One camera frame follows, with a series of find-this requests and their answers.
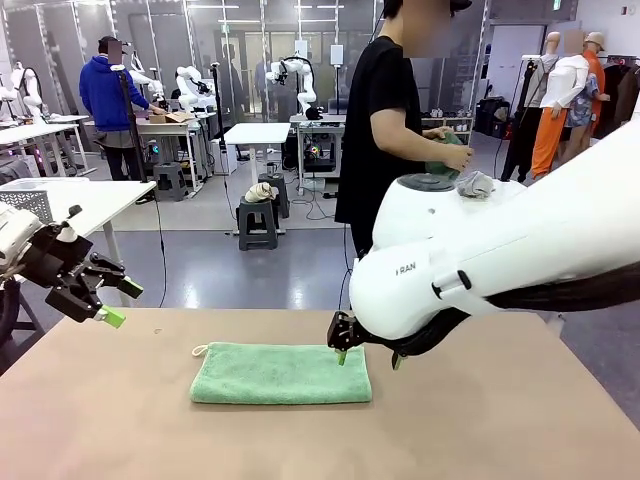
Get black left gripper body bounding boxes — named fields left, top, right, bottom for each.
left=22, top=222, right=96, bottom=291

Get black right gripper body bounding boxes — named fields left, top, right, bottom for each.
left=352, top=315, right=374, bottom=347

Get mint green towel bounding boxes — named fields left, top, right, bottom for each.
left=188, top=341, right=374, bottom=405

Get dark green cloth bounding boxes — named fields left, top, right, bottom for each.
left=424, top=127, right=474, bottom=184

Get person's right forearm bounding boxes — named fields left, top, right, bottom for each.
left=379, top=130, right=449, bottom=166

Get grey plastic lattice basket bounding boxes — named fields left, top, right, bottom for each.
left=0, top=178, right=54, bottom=226

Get person's right hand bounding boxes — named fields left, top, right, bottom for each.
left=442, top=144, right=474, bottom=172

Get person's left hand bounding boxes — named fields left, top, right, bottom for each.
left=422, top=125, right=457, bottom=144

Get black plastic stool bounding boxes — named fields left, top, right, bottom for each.
left=0, top=277, right=46, bottom=374

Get grey plastic step stool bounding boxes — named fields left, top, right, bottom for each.
left=258, top=172, right=291, bottom=220
left=237, top=195, right=280, bottom=251
left=152, top=161, right=190, bottom=202

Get long white work table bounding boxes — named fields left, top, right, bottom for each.
left=0, top=114, right=90, bottom=177

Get black tripod white head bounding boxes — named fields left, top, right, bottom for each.
left=110, top=63, right=151, bottom=184

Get beige crumpled cloth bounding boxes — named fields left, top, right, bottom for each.
left=243, top=182, right=280, bottom=204

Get white computer case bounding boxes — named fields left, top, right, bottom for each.
left=209, top=138, right=239, bottom=176

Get white work desk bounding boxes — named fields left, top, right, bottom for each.
left=134, top=112, right=211, bottom=194

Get open cardboard box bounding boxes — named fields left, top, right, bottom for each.
left=148, top=110, right=195, bottom=125

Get person in blue hoodie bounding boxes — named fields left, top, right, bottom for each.
left=78, top=35, right=169, bottom=182

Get desktop computer rainbow fan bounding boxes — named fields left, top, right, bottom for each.
left=303, top=132, right=342, bottom=174

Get grey crumpled cloth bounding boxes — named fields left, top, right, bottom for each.
left=455, top=170, right=496, bottom=200

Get white standing desk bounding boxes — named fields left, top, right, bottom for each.
left=223, top=122, right=292, bottom=236

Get black light stand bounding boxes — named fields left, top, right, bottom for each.
left=209, top=62, right=229, bottom=151

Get person in black t-shirt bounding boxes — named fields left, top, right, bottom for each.
left=334, top=0, right=451, bottom=261

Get wooden shoe shelf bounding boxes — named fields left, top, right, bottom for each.
left=422, top=107, right=474, bottom=146

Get black suitcases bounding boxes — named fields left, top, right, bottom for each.
left=473, top=97, right=512, bottom=139

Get mannequin white top orange trousers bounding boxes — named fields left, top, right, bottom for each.
left=530, top=30, right=591, bottom=180

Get mannequin orange shirt beige cap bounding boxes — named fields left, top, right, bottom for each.
left=567, top=30, right=612, bottom=166

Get clothes rack dark coats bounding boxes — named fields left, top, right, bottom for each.
left=594, top=55, right=640, bottom=141

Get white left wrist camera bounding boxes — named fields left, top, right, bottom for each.
left=53, top=204, right=84, bottom=245

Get thin black floor cable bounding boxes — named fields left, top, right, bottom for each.
left=149, top=192, right=169, bottom=309

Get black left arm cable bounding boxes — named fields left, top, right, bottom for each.
left=0, top=274, right=24, bottom=351

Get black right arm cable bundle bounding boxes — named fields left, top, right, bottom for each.
left=362, top=264, right=640, bottom=357

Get grey frame robot table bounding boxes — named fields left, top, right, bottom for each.
left=289, top=113, right=351, bottom=196

